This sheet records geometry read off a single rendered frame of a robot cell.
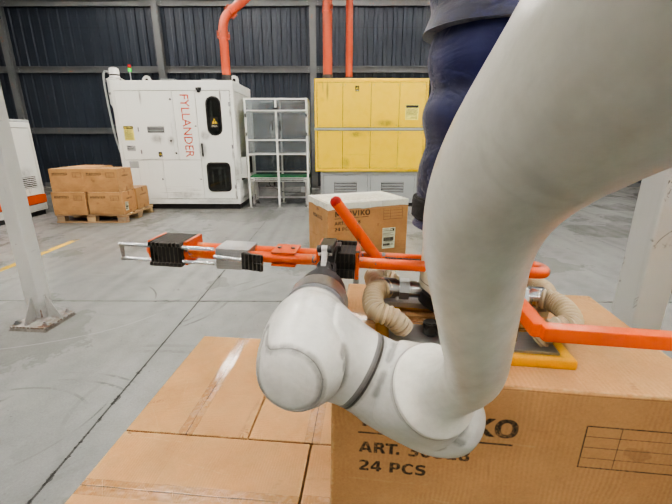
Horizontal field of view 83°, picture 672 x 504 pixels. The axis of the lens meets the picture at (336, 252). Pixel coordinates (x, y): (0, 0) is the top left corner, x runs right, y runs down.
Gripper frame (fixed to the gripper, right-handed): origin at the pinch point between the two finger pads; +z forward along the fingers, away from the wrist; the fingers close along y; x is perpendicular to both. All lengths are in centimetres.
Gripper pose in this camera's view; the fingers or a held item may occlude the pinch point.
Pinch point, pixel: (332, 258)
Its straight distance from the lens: 77.9
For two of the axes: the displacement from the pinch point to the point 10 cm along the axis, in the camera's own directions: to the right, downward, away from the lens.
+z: 0.9, -3.0, 9.5
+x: 10.0, 0.3, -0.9
